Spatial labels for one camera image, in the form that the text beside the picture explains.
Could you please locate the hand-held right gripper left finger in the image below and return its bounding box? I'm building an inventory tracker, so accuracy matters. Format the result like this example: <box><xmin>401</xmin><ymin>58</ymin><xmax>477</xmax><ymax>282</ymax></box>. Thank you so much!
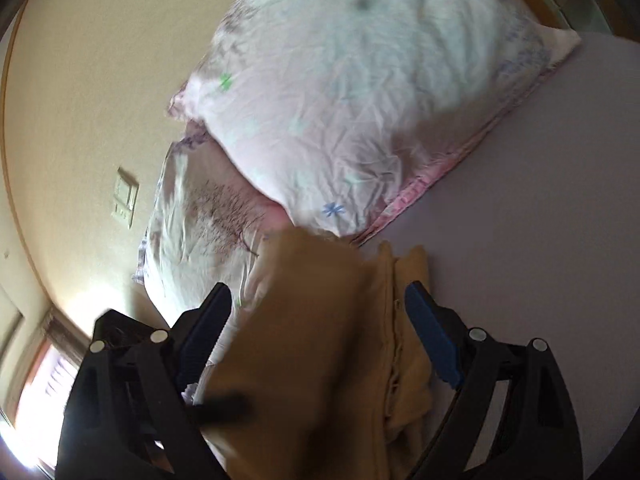
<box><xmin>56</xmin><ymin>282</ymin><xmax>247</xmax><ymax>480</ymax></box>

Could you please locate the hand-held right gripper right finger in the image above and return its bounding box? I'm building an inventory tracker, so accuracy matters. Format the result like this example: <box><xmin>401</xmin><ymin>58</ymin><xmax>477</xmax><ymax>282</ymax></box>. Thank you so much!
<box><xmin>385</xmin><ymin>281</ymin><xmax>585</xmax><ymax>480</ymax></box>

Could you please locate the tan cloth garment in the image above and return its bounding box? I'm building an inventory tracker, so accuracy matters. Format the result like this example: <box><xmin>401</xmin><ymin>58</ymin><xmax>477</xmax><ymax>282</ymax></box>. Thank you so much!
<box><xmin>192</xmin><ymin>227</ymin><xmax>463</xmax><ymax>480</ymax></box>

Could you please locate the lavender bed sheet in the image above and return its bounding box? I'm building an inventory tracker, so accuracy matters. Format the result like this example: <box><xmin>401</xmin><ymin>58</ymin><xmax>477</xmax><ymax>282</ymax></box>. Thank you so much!
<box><xmin>350</xmin><ymin>32</ymin><xmax>640</xmax><ymax>480</ymax></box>

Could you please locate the floral white pillow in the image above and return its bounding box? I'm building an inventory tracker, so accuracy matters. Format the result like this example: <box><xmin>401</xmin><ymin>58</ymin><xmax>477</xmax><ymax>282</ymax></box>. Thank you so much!
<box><xmin>167</xmin><ymin>0</ymin><xmax>583</xmax><ymax>247</ymax></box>

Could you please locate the wall switch panel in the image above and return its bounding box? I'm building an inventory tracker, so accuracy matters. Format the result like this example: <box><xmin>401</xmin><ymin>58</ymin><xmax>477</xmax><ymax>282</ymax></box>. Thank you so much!
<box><xmin>110</xmin><ymin>167</ymin><xmax>140</xmax><ymax>229</ymax></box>

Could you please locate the window with wooden frame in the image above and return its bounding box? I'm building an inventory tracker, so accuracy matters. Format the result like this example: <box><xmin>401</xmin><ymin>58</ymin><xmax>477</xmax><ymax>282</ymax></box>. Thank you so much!
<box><xmin>0</xmin><ymin>310</ymin><xmax>91</xmax><ymax>480</ymax></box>

